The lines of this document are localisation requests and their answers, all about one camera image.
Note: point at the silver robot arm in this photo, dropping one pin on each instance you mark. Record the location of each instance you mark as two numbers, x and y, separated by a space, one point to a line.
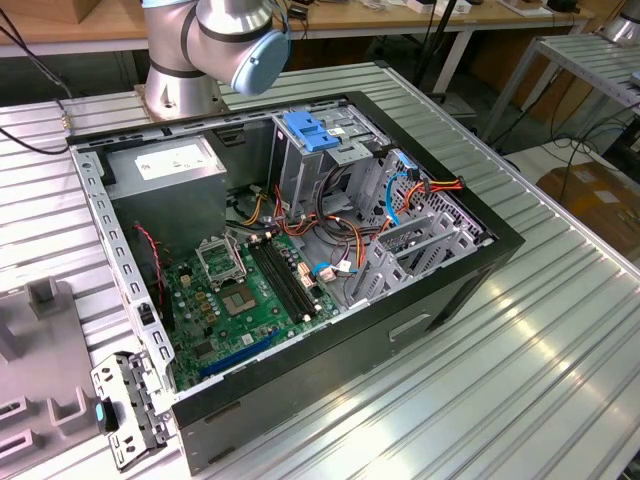
175 85

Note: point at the metal disk bay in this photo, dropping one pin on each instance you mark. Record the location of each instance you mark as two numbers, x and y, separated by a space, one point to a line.
390 272

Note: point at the black RAM slot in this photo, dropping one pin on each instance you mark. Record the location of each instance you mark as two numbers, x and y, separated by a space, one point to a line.
276 282
287 278
281 280
293 276

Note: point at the metal drive cage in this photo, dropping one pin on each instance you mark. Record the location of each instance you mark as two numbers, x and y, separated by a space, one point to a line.
295 175

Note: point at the CPU socket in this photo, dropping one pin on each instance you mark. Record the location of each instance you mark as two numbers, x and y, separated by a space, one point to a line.
239 300

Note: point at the blue plastic drive latch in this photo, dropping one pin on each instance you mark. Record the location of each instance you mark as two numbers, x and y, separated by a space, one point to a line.
305 132

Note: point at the blue expansion slot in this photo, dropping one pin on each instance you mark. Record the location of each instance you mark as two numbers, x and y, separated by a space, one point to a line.
235 357

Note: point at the green motherboard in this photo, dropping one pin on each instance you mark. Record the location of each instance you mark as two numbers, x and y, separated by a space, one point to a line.
190 320

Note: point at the black PC case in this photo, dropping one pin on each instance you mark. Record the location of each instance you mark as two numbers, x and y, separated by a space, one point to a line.
300 395

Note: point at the grey power supply unit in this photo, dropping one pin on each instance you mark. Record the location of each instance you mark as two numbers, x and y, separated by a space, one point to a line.
165 205

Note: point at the black case fan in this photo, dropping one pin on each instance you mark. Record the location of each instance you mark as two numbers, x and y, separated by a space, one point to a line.
150 280

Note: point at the black tripod stand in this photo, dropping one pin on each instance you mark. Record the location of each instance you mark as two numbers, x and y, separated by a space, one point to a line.
437 30

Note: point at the large cardboard box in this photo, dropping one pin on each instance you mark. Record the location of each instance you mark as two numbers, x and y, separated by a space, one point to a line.
600 200

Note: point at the grey parts rack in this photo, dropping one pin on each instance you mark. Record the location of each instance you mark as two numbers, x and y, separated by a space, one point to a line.
45 365

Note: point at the metal slat side table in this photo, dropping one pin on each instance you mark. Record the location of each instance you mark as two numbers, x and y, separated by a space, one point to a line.
590 60

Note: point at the small brown cardboard box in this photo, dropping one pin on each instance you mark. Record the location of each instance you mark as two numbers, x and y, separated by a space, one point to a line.
87 10

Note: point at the wooden desk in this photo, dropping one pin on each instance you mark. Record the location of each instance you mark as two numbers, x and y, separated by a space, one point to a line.
60 25

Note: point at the metal expansion bracket latch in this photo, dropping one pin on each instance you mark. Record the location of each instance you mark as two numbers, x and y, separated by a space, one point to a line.
142 400

